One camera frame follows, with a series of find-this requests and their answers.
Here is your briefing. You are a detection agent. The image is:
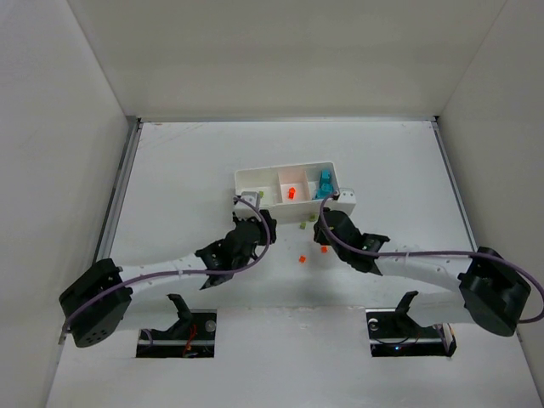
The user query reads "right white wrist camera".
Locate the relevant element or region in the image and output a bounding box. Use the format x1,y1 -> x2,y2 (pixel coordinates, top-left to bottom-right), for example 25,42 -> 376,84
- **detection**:
331,188 -> 356,215

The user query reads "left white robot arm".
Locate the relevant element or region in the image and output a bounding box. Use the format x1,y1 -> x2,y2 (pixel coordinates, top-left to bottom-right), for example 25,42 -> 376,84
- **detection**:
59,210 -> 277,349

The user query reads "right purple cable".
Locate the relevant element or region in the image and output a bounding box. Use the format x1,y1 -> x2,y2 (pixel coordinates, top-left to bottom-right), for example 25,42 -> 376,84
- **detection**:
318,193 -> 544,324

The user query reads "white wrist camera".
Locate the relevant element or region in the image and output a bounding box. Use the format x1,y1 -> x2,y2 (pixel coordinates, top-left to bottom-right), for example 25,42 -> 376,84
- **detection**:
331,188 -> 356,215
233,191 -> 260,219

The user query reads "blue lego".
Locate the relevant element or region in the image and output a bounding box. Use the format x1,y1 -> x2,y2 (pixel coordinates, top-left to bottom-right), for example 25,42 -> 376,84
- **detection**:
320,169 -> 332,184

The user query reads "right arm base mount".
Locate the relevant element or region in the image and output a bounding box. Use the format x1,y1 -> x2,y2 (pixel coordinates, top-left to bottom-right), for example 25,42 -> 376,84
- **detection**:
365,291 -> 457,358

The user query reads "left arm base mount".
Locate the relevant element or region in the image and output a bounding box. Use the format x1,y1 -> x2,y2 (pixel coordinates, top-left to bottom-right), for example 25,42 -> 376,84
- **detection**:
135,294 -> 218,360

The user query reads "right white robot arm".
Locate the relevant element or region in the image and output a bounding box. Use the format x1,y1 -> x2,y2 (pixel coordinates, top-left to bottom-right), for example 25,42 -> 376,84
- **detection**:
314,208 -> 537,337

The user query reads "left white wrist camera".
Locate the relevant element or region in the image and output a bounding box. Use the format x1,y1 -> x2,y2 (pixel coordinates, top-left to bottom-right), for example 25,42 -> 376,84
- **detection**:
233,191 -> 260,219

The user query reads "white three-compartment sorting tray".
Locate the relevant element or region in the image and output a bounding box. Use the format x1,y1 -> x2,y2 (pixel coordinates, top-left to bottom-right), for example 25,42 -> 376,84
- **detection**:
234,161 -> 340,224

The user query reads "large blue lego brick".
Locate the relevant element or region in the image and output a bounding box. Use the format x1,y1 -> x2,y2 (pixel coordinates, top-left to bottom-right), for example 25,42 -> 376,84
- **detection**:
315,182 -> 334,200

